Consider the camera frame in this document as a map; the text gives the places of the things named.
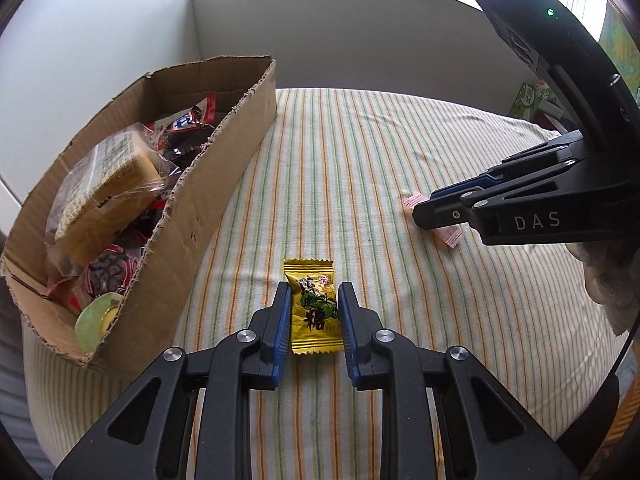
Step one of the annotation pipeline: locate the brown cardboard box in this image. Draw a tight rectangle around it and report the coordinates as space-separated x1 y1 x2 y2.
0 55 277 373

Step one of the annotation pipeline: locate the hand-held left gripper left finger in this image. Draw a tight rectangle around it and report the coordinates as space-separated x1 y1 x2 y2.
52 281 292 480

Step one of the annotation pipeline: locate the purple snack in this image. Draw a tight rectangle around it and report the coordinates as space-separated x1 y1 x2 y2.
160 129 216 171

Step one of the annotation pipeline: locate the green candy packet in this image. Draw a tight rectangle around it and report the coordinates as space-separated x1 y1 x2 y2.
74 292 126 353

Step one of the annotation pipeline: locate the green patterned object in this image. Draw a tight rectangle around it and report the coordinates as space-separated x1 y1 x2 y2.
600 5 640 96

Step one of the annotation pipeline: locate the pink candy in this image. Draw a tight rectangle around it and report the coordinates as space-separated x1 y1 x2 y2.
402 192 463 250

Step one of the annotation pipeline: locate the person's right hand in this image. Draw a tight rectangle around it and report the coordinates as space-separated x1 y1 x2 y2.
575 235 636 335

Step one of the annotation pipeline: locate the yellow candy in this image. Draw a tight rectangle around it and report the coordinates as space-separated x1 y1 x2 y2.
282 257 346 356

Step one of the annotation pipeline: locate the red white snack packet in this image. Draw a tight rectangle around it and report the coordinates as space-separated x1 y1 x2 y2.
155 92 217 136
50 245 146 311

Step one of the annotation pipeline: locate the green printed box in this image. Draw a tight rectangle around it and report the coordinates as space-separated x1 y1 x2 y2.
507 82 556 121

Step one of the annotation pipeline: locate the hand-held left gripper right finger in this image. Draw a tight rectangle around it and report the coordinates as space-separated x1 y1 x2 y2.
337 282 581 480

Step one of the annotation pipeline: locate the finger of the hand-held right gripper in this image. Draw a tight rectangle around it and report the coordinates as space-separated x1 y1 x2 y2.
430 130 583 201
411 160 576 233

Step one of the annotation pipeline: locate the clear-wrapped cracker pack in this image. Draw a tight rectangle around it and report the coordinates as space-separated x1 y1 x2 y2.
47 127 166 273

